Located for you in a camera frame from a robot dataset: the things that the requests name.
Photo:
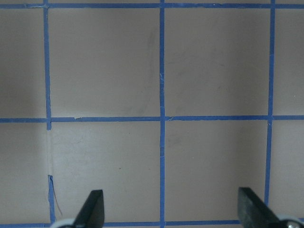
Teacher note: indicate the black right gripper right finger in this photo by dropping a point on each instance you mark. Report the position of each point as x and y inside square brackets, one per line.
[253, 212]

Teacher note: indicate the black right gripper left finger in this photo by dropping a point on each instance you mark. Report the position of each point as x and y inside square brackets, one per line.
[92, 213]

